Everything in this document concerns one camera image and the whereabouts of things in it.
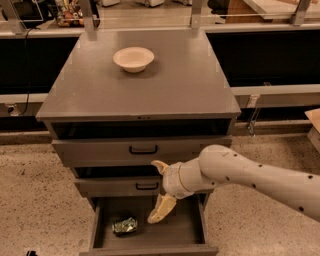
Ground black drawer handle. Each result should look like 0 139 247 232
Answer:
128 145 158 155
135 182 159 190

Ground black middle drawer handle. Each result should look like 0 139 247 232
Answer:
135 182 159 190

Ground middle grey drawer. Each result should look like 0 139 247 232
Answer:
75 176 163 198

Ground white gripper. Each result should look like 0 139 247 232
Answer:
147 159 204 224

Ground metal bracket under rail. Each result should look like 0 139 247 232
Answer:
247 94 260 136

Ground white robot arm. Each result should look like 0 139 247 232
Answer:
148 145 320 224

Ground grey drawer cabinet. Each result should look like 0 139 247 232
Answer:
35 29 242 208

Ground black top drawer handle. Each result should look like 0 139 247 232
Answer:
128 145 158 155

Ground top grey drawer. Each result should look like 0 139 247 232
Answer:
52 136 232 167

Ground black cable on left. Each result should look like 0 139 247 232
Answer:
18 28 34 116

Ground crushed green can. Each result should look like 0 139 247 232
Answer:
112 217 138 235

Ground bottom grey open drawer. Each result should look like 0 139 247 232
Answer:
79 196 218 256

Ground wooden box at right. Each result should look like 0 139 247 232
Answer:
305 108 320 153

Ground cluttered items on shelf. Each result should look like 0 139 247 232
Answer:
53 0 84 28

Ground white paper bowl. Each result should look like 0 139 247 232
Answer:
113 47 154 73

